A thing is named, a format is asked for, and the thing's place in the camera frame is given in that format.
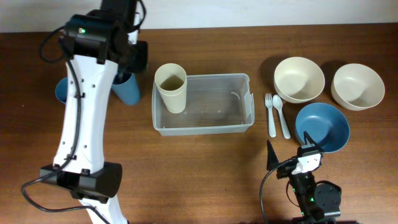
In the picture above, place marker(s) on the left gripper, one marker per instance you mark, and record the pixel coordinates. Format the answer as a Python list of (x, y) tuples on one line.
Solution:
[(142, 63)]

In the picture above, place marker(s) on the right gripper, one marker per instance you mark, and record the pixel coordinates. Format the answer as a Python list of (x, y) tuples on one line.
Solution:
[(272, 160)]

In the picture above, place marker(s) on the blue cup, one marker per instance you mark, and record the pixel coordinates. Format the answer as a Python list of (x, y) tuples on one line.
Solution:
[(125, 86), (61, 90)]

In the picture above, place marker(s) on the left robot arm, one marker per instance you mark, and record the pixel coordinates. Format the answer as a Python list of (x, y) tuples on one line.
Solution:
[(97, 47)]

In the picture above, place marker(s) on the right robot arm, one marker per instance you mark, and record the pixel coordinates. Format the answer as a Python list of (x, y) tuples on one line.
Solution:
[(319, 202)]

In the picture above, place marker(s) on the clear plastic storage container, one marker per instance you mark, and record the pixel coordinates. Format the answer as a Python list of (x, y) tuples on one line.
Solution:
[(216, 104)]

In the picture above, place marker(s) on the blue bowl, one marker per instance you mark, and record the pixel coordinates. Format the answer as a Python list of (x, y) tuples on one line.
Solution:
[(325, 124)]

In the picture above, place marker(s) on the white plastic spoon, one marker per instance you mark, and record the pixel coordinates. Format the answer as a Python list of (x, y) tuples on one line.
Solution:
[(277, 104)]

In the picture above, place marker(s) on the white plastic fork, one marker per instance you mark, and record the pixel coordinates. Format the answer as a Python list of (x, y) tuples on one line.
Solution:
[(271, 124)]

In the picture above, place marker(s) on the beige bowl left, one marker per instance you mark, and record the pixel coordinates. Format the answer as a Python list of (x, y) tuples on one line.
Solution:
[(298, 80)]

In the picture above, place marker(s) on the beige bowl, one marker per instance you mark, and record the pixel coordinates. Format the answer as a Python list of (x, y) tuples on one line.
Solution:
[(298, 80), (357, 87)]

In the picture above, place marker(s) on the beige bowl right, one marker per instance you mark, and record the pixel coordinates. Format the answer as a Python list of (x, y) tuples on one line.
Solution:
[(357, 87)]

